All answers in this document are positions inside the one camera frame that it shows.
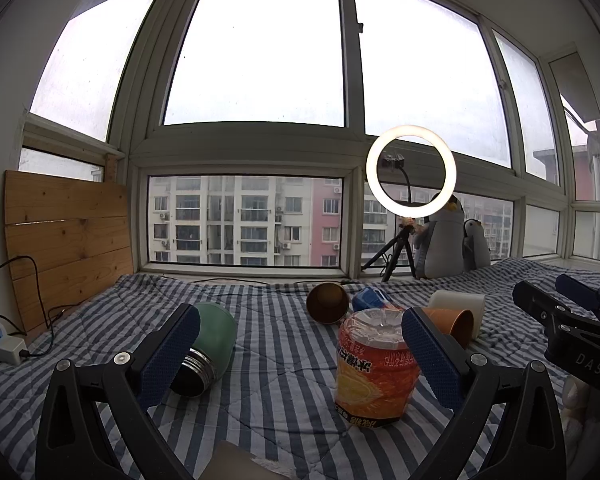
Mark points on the black gooseneck phone holder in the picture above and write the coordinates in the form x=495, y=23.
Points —
x=406, y=172

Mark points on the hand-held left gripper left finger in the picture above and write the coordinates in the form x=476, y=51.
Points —
x=167, y=357

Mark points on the orange cup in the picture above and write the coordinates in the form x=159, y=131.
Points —
x=455, y=325

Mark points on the small grey penguin plush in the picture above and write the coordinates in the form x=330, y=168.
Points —
x=477, y=245

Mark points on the green thermos flask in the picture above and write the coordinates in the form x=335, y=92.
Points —
x=215, y=335

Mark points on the brown paper cup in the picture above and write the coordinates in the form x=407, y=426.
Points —
x=327, y=305

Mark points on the wooden plank board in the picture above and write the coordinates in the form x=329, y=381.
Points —
x=65, y=240

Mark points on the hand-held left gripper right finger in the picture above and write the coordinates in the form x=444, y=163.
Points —
x=430, y=355

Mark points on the orange drink jar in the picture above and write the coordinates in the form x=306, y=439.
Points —
x=375, y=380

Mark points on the blue cup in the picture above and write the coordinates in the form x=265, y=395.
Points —
x=367, y=299

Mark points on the blue striped blanket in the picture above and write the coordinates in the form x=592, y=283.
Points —
x=280, y=360

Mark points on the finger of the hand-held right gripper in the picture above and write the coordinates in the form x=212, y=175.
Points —
x=537, y=300
x=577, y=290

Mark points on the white cup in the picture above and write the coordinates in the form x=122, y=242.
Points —
x=460, y=302

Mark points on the white-framed window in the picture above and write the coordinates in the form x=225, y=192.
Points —
x=255, y=60

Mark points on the white charger plug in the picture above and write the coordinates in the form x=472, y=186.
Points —
x=9, y=350

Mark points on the black tripod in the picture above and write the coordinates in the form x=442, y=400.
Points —
x=397, y=247

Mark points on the large grey penguin plush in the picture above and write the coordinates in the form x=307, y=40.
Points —
x=440, y=240

